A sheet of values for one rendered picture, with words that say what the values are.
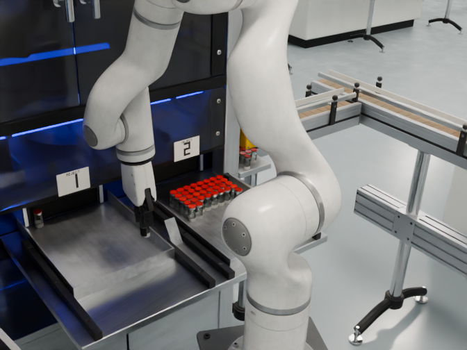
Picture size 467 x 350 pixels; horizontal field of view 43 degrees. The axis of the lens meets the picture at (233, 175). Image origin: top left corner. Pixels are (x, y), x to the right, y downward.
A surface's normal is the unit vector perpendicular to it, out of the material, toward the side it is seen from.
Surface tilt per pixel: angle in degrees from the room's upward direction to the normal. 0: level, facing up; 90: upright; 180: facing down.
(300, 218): 67
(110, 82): 50
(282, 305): 89
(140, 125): 87
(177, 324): 90
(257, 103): 79
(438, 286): 0
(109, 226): 0
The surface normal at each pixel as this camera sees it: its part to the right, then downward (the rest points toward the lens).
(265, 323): -0.40, 0.42
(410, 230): -0.79, 0.26
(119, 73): -0.22, -0.23
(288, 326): 0.25, 0.47
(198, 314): 0.61, 0.39
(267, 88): 0.18, 0.18
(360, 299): 0.04, -0.88
